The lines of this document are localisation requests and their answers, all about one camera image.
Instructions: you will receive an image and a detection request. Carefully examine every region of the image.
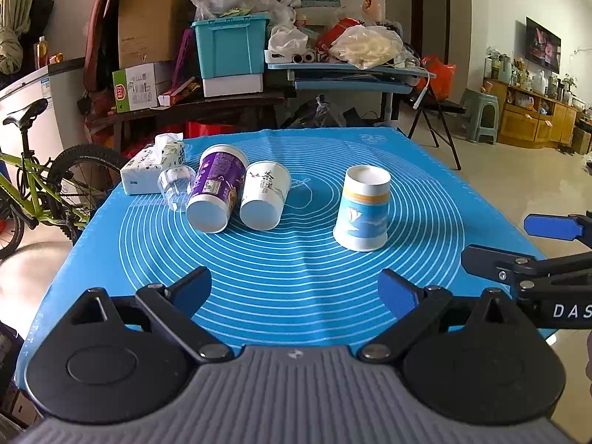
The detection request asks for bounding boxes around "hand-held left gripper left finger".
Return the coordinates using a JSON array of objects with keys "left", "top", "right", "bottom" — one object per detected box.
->
[{"left": 83, "top": 266, "right": 235, "bottom": 364}]

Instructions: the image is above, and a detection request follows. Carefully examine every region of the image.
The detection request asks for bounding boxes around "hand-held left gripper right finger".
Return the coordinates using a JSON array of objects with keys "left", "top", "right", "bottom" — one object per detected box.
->
[{"left": 358, "top": 268, "right": 514, "bottom": 364}]

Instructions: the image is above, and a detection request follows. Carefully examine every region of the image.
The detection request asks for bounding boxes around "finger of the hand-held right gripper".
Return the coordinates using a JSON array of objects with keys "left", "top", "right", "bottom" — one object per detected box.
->
[
  {"left": 461, "top": 244, "right": 592, "bottom": 288},
  {"left": 524, "top": 213, "right": 592, "bottom": 242}
]

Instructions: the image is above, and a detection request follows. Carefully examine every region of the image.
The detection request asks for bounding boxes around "blue sailboat paper cup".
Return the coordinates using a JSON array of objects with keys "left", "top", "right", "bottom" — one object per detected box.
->
[{"left": 333, "top": 165, "right": 392, "bottom": 253}]

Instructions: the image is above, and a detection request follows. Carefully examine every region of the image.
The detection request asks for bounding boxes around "clear plastic cup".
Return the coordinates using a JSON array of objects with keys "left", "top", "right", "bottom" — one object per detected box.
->
[{"left": 158, "top": 164, "right": 197, "bottom": 212}]

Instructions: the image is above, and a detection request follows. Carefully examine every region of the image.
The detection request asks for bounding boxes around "purple paper cup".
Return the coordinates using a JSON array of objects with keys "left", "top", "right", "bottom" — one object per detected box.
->
[{"left": 186, "top": 144, "right": 250, "bottom": 234}]

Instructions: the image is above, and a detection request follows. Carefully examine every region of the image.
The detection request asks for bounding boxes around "white calligraphy paper cup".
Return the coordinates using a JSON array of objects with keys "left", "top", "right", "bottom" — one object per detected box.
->
[{"left": 239, "top": 161, "right": 292, "bottom": 232}]

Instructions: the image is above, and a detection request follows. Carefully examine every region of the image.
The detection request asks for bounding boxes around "blue silicone mat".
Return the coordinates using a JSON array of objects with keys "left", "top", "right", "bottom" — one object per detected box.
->
[{"left": 14, "top": 128, "right": 556, "bottom": 388}]

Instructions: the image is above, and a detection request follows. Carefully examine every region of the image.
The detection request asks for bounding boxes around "wooden cabinet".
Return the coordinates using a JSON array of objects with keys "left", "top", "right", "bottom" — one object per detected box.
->
[{"left": 483, "top": 78, "right": 582, "bottom": 149}]

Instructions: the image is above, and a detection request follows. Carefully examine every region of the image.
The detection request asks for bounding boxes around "white tissue pack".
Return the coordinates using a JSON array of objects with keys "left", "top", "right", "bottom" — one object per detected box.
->
[{"left": 120, "top": 132, "right": 187, "bottom": 195}]

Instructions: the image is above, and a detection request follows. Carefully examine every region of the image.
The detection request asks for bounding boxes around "green plastic stool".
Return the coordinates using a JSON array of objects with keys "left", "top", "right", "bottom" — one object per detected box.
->
[{"left": 460, "top": 88, "right": 501, "bottom": 145}]

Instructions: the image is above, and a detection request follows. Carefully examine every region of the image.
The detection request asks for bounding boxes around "black folding stand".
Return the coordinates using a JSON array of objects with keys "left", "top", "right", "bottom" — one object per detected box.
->
[{"left": 406, "top": 96, "right": 467, "bottom": 171}]

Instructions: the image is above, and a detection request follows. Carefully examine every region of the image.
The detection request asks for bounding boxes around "dark wooden table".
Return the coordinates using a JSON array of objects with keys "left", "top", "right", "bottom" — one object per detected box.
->
[{"left": 87, "top": 91, "right": 286, "bottom": 152}]

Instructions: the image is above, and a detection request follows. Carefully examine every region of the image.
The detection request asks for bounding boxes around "orange plastic bag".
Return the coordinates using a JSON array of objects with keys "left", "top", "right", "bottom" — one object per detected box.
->
[{"left": 415, "top": 54, "right": 457, "bottom": 101}]

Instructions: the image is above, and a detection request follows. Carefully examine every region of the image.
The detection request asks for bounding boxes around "green bicycle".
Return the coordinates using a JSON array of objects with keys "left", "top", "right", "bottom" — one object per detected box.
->
[{"left": 0, "top": 99, "right": 127, "bottom": 260}]

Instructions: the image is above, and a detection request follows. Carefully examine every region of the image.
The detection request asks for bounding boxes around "white box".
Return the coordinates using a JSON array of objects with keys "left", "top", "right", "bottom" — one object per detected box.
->
[{"left": 202, "top": 73, "right": 265, "bottom": 98}]

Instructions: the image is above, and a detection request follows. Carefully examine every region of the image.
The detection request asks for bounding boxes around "green white carton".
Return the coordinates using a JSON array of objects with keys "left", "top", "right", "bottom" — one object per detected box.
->
[{"left": 112, "top": 60, "right": 175, "bottom": 114}]

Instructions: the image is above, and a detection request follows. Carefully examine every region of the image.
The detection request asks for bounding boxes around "blue desk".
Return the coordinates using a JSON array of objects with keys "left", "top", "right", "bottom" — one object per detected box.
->
[{"left": 265, "top": 61, "right": 437, "bottom": 127}]

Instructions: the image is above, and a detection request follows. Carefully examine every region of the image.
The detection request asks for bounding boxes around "white refrigerator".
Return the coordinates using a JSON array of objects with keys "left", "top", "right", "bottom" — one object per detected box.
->
[{"left": 0, "top": 57, "right": 87, "bottom": 164}]

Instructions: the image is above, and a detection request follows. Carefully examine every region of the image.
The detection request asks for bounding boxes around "clear yellowish plastic bag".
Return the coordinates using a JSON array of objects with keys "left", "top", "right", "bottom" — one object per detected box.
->
[{"left": 329, "top": 25, "right": 404, "bottom": 70}]

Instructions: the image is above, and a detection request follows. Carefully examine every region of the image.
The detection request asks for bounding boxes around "teal storage bin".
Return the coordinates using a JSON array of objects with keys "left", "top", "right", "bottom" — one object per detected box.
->
[{"left": 191, "top": 14, "right": 272, "bottom": 80}]

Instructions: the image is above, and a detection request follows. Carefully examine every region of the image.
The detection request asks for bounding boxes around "dark wooden door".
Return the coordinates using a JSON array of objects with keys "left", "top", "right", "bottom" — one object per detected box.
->
[{"left": 410, "top": 0, "right": 451, "bottom": 66}]

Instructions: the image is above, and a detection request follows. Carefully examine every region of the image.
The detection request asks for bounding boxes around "small white plastic bag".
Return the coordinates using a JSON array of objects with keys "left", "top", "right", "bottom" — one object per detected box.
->
[{"left": 268, "top": 24, "right": 309, "bottom": 55}]

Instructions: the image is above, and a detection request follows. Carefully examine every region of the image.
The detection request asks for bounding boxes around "brown cardboard box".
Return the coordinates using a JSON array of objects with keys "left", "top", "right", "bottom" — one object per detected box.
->
[{"left": 117, "top": 0, "right": 189, "bottom": 71}]

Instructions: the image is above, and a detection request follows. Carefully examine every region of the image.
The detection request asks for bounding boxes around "red plastic bag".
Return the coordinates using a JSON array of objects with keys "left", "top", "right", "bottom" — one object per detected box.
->
[{"left": 315, "top": 17, "right": 362, "bottom": 53}]

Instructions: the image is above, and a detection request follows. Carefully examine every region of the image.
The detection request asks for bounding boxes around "beige curtain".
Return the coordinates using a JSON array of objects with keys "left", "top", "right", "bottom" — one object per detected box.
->
[{"left": 0, "top": 0, "right": 43, "bottom": 75}]

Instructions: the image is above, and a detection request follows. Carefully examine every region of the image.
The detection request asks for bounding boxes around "wall television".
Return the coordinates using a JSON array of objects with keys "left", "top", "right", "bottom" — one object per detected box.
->
[{"left": 525, "top": 17, "right": 562, "bottom": 62}]

